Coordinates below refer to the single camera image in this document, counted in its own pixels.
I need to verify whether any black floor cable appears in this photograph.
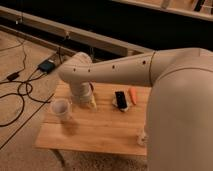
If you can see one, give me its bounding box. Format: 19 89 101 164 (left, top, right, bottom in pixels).
0 36 68 128

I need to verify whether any small clear bottle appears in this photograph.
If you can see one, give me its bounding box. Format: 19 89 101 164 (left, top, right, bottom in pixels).
137 127 148 147

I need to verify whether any blue power adapter box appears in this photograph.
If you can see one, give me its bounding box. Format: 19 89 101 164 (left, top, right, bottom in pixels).
38 60 55 74

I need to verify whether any small black plug adapter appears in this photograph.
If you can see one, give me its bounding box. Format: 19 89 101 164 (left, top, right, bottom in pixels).
6 72 19 82

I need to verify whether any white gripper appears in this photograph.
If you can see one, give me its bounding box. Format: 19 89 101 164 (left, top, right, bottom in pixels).
79 92 97 108

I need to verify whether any wooden table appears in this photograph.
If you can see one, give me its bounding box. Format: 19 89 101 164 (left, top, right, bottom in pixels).
36 83 150 155

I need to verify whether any translucent plastic cup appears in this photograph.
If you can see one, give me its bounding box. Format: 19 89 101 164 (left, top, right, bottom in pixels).
50 98 71 122

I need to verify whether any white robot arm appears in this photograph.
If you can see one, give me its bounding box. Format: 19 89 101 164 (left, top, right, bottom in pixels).
59 48 213 171

